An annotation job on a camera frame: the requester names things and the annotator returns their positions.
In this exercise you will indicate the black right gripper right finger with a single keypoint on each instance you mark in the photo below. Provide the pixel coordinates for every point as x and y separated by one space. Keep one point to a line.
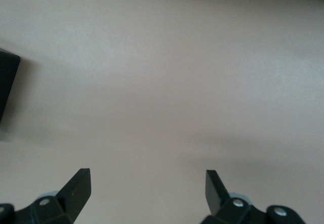
215 196

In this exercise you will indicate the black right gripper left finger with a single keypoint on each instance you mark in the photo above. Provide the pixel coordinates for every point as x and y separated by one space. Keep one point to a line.
71 196

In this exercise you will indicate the black plastic box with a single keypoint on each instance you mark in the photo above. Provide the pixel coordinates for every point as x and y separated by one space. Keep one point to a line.
6 82

